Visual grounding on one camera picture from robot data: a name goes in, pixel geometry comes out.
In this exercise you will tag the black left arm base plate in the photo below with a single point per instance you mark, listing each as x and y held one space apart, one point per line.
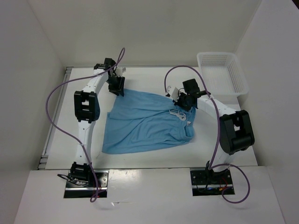
84 189

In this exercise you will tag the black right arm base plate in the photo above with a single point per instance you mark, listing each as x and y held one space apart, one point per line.
205 183

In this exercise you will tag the aluminium table edge rail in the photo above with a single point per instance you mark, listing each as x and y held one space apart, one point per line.
48 143

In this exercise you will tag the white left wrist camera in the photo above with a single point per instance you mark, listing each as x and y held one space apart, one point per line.
119 71

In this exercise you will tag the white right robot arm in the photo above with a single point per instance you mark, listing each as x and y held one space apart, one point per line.
234 129

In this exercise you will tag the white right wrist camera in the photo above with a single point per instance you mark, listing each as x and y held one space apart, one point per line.
172 92

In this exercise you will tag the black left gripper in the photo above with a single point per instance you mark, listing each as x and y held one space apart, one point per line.
119 89

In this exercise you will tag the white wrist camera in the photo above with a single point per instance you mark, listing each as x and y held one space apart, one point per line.
119 71
172 92

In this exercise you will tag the white perforated plastic basket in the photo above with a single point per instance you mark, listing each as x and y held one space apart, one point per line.
222 73

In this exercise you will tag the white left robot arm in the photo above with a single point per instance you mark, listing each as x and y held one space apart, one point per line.
87 112

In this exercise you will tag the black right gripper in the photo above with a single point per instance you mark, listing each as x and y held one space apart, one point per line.
178 102

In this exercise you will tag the light blue mesh shorts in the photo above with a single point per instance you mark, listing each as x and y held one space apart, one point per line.
142 122

